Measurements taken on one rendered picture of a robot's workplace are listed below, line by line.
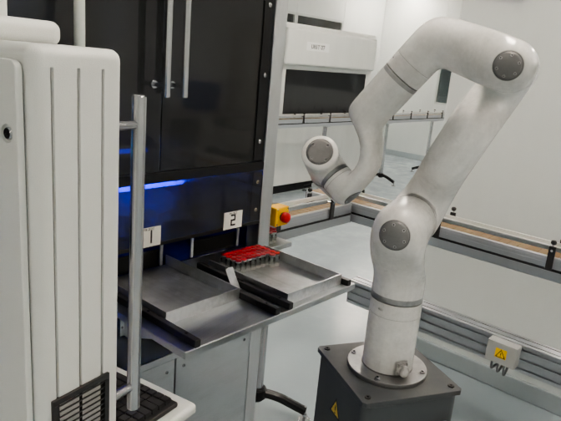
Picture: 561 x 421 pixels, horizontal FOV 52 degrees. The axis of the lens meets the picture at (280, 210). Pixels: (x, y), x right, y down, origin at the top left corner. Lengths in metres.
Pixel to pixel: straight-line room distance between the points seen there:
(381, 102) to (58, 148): 0.68
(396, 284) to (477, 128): 0.38
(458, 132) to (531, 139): 1.75
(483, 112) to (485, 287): 1.99
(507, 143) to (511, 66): 1.87
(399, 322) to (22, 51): 0.93
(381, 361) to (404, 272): 0.23
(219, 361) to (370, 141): 1.14
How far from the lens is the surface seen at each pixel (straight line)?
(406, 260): 1.23
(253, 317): 1.56
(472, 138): 1.22
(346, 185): 1.28
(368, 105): 1.26
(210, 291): 1.70
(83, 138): 0.90
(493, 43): 1.16
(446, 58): 1.23
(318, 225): 2.50
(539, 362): 2.51
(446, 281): 3.23
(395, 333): 1.35
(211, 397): 2.18
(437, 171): 1.24
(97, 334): 1.03
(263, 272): 1.87
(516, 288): 3.09
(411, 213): 1.21
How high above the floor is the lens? 1.56
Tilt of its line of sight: 15 degrees down
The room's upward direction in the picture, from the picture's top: 5 degrees clockwise
